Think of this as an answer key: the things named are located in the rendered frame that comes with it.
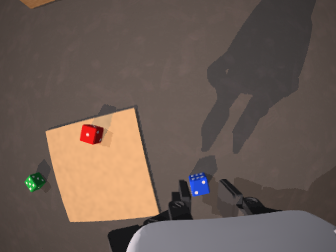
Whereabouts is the tan square mat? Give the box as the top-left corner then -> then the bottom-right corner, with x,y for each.
46,108 -> 159,222

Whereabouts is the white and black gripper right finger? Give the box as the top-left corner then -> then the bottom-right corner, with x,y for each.
217,179 -> 282,218

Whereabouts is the green die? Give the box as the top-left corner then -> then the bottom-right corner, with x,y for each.
25,172 -> 46,192

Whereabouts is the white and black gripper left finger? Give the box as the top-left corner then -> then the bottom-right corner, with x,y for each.
108,180 -> 193,252

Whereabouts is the blue die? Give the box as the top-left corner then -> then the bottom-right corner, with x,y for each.
189,172 -> 210,197

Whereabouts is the red die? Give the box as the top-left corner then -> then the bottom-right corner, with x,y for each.
80,124 -> 104,145

